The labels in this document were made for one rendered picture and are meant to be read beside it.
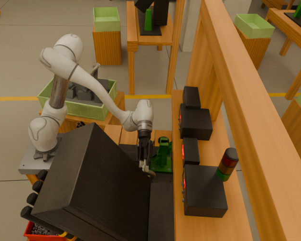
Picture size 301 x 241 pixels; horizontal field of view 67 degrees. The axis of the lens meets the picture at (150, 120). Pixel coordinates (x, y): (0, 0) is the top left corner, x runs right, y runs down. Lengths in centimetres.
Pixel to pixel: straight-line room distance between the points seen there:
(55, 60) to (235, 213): 106
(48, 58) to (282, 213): 116
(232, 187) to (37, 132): 124
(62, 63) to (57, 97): 43
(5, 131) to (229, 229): 312
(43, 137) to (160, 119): 196
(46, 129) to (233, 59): 127
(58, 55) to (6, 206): 192
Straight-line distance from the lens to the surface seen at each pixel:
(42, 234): 162
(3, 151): 332
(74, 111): 221
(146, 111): 135
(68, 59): 131
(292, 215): 48
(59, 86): 160
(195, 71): 148
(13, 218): 277
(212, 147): 104
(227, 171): 82
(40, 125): 167
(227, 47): 88
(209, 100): 106
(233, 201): 92
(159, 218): 116
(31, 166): 183
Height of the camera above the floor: 232
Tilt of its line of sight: 45 degrees down
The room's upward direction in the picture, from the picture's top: 4 degrees clockwise
